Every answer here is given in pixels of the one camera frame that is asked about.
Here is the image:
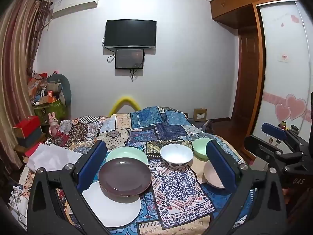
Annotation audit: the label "cardboard box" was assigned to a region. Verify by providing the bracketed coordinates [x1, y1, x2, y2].
[193, 108, 207, 121]

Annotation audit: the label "grey neck pillow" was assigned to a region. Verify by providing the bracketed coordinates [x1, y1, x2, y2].
[47, 73, 72, 107]

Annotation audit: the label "dark purple plate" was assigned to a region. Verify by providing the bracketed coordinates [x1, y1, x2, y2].
[98, 158, 152, 197]

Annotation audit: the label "small black monitor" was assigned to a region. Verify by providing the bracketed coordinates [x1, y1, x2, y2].
[115, 48, 144, 70]

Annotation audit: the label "white air conditioner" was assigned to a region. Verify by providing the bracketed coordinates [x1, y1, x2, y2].
[52, 0, 99, 19]

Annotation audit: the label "mint green plate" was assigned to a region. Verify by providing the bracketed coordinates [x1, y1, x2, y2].
[106, 146, 148, 165]

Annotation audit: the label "pink rabbit toy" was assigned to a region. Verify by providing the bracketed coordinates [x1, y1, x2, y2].
[48, 112, 59, 137]

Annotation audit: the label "pink bowl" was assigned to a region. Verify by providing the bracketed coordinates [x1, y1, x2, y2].
[203, 160, 225, 189]

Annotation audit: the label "wooden wardrobe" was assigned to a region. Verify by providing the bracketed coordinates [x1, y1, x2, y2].
[210, 0, 298, 157]

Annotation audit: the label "green box with clutter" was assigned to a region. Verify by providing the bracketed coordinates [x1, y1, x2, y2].
[28, 72, 71, 125]

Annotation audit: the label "green bowl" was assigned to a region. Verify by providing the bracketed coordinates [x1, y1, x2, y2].
[192, 138, 211, 160]

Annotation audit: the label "striped brown curtain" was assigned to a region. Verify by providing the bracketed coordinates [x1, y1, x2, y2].
[1, 0, 51, 172]

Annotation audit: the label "black wall television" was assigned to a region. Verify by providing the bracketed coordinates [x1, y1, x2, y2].
[103, 19, 157, 48]

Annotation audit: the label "white folded cloth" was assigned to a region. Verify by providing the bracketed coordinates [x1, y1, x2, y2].
[27, 143, 82, 172]

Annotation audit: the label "red box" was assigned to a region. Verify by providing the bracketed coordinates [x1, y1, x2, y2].
[13, 116, 40, 138]

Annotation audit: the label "patchwork tablecloth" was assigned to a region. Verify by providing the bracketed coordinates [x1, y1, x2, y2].
[52, 106, 243, 234]

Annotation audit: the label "yellow foam arch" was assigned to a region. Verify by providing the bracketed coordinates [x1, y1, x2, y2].
[109, 96, 141, 116]

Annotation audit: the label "white plate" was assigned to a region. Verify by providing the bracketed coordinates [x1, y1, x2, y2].
[82, 182, 141, 228]

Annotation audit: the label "white bowl black spots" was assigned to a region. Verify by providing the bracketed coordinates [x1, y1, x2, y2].
[160, 144, 194, 168]

